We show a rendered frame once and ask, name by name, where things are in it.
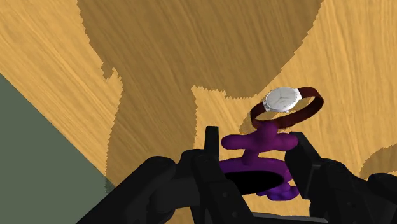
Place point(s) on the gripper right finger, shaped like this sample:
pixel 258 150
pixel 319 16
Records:
pixel 335 186

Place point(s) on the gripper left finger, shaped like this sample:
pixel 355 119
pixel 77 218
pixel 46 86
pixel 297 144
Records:
pixel 173 189

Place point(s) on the purple figure-shaped holder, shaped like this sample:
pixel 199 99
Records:
pixel 263 142

